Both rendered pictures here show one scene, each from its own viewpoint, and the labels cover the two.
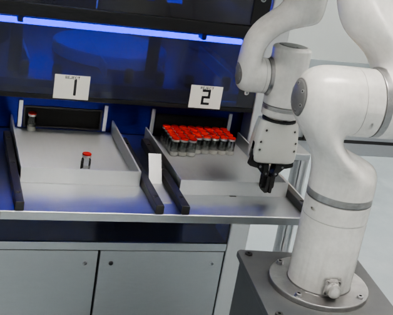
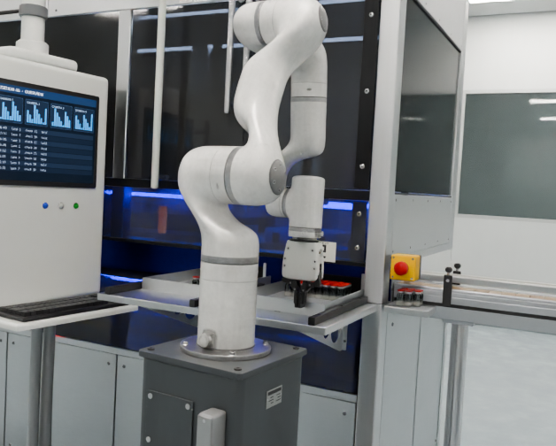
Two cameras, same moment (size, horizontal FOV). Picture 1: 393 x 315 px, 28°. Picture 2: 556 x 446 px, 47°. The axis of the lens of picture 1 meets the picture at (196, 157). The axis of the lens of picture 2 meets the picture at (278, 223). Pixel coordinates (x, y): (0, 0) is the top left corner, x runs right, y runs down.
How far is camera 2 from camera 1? 141 cm
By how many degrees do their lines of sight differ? 48
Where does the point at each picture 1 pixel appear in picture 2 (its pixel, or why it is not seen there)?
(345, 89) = (196, 157)
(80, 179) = (177, 290)
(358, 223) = (221, 277)
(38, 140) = not seen: hidden behind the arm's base
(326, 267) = (203, 319)
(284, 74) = (292, 196)
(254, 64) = not seen: hidden behind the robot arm
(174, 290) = (314, 434)
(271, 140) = (292, 257)
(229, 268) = (362, 422)
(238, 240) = (366, 394)
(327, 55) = not seen: outside the picture
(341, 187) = (204, 242)
